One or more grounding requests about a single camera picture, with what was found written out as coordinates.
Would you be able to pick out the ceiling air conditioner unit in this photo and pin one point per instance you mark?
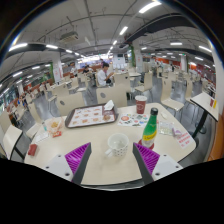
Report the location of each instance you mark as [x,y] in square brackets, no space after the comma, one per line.
[69,36]

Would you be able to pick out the white paper leaflet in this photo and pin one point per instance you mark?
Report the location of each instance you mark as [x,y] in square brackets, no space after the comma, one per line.
[40,137]

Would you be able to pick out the flat round red coaster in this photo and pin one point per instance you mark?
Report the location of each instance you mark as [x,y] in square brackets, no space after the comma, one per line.
[140,144]

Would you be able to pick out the food wrapper bag with fries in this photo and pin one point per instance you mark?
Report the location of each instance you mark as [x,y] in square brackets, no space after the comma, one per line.
[54,125]

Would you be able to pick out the white leaflet red text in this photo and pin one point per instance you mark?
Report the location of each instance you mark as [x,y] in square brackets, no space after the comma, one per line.
[185,140]

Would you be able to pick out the white crumpled napkin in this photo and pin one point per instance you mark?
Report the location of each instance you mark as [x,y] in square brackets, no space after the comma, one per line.
[109,105]

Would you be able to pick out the red ketchup packet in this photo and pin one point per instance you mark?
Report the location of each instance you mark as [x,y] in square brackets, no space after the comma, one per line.
[56,134]

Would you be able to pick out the green drink bottle yellow label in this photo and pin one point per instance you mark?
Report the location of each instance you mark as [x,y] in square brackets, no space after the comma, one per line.
[150,130]

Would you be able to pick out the white crumpled tissue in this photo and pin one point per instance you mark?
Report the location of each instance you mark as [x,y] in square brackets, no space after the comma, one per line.
[164,115]

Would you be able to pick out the person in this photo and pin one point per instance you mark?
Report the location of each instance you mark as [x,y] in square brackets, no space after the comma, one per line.
[86,69]
[102,76]

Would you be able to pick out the dark food tray paper liner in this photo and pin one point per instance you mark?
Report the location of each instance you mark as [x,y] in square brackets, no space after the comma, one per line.
[88,116]

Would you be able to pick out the small red box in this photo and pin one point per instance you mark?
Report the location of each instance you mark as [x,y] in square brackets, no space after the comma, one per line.
[32,150]

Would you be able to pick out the ceiling lights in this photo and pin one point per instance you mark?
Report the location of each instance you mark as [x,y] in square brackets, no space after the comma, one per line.
[18,46]

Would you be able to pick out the small clear sanitizer bottle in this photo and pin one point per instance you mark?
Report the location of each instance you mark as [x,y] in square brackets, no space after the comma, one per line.
[44,126]

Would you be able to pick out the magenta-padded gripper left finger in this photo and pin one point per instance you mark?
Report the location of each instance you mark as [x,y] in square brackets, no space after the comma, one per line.
[77,160]

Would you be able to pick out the beige canteen chairs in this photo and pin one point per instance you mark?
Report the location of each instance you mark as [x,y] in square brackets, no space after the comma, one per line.
[115,95]

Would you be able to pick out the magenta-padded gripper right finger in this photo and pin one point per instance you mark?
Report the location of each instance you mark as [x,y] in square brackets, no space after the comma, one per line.
[146,160]

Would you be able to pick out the beige side table black leg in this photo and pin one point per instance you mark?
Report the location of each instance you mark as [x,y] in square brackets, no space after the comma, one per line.
[10,140]
[205,105]

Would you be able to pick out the red paper cup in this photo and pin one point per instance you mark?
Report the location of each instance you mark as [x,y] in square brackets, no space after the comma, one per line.
[141,105]

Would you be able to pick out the pink small packet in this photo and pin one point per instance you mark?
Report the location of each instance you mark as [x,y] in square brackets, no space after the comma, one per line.
[177,132]

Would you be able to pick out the colourful sticker flyer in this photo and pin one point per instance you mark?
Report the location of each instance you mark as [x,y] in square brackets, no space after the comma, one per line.
[131,120]

